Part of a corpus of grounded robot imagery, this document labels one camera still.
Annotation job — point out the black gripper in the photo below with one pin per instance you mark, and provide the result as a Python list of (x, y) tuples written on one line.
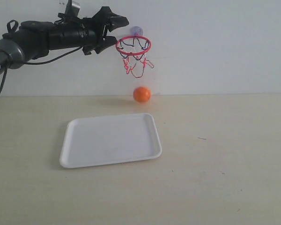
[(71, 31)]

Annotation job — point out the small orange toy basketball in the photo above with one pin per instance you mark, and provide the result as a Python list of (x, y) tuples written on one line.
[(142, 94)]

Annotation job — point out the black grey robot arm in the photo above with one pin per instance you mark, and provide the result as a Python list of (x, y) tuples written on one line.
[(31, 40)]

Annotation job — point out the red mini basketball hoop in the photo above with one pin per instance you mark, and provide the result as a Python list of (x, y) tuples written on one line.
[(133, 50)]

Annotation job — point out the white rectangular plastic tray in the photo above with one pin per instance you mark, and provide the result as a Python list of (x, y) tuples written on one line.
[(112, 139)]

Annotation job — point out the clear suction cup mount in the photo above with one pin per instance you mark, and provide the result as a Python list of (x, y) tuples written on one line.
[(136, 31)]

